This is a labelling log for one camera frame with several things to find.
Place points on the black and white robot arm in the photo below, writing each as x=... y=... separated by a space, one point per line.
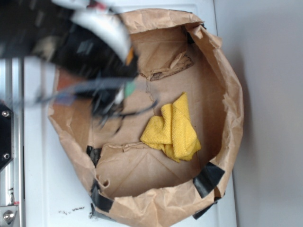
x=89 y=39

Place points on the green knitted ball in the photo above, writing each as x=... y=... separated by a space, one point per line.
x=129 y=89

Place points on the aluminium frame rail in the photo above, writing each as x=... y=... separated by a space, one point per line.
x=12 y=202

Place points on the white plastic tray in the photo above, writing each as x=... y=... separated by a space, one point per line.
x=54 y=196

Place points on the yellow crumpled cloth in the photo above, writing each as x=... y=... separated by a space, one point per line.
x=172 y=132

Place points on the black metal bracket plate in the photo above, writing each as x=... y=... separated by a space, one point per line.
x=5 y=135

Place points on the brown paper bag bin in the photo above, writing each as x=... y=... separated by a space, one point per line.
x=132 y=183

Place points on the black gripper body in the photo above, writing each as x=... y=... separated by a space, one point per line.
x=106 y=94

